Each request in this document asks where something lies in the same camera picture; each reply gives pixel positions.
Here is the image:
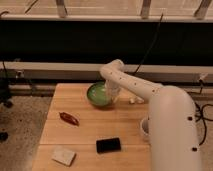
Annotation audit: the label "green ceramic bowl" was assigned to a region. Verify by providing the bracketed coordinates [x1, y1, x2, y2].
[87, 82, 111, 107]

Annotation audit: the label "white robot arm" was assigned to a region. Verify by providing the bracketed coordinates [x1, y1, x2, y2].
[100, 59, 202, 171]

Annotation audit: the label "white paper cup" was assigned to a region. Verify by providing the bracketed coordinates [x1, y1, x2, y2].
[140, 117, 149, 138]

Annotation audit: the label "black smartphone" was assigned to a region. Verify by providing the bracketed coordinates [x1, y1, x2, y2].
[96, 138, 121, 153]

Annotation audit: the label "red chili pepper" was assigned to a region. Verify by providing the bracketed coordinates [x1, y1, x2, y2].
[60, 112, 79, 126]

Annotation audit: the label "beige sponge block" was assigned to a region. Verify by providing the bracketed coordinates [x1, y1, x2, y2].
[52, 146, 76, 166]

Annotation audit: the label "black chair base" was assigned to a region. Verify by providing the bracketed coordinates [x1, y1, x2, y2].
[0, 63, 13, 142]

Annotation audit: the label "black hanging cable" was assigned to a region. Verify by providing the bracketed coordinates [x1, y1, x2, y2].
[132, 13, 164, 76]

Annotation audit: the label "black floor cables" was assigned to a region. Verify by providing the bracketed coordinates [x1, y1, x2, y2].
[194, 102, 213, 147]

